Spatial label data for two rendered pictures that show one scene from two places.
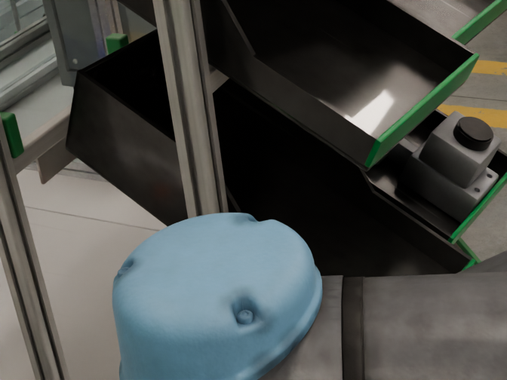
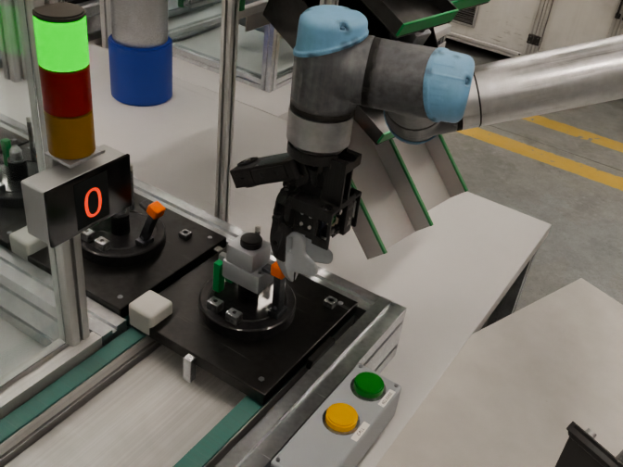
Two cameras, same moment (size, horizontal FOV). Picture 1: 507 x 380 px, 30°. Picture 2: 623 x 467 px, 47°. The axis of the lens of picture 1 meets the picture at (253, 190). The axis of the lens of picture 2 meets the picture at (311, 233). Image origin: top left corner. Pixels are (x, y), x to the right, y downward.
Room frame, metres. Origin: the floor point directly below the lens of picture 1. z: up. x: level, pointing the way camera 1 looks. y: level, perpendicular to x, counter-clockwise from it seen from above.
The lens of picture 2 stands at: (-0.47, 0.01, 1.66)
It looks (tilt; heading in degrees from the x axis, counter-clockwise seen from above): 34 degrees down; 0
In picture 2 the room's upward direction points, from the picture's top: 7 degrees clockwise
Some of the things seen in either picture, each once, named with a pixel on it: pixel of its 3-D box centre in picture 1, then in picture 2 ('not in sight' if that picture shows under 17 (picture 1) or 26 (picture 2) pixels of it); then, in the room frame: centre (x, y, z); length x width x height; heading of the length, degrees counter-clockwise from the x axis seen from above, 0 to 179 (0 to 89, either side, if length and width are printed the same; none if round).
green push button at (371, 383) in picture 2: not in sight; (368, 386); (0.20, -0.09, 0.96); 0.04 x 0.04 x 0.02
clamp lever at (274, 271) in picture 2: not in sight; (274, 283); (0.30, 0.05, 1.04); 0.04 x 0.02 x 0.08; 61
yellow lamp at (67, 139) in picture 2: not in sight; (69, 129); (0.21, 0.29, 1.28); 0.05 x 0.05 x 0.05
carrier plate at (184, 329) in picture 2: not in sight; (247, 312); (0.32, 0.09, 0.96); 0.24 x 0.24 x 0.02; 61
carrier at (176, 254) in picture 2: not in sight; (120, 218); (0.44, 0.32, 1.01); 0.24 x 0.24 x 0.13; 61
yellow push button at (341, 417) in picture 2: not in sight; (341, 419); (0.14, -0.06, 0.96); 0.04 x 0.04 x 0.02
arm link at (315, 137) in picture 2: not in sight; (321, 126); (0.28, 0.02, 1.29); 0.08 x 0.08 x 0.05
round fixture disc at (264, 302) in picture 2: not in sight; (247, 302); (0.32, 0.09, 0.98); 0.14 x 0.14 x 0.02
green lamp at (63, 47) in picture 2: not in sight; (61, 39); (0.21, 0.29, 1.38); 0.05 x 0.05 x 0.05
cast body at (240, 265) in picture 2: not in sight; (244, 256); (0.32, 0.10, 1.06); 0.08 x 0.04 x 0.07; 61
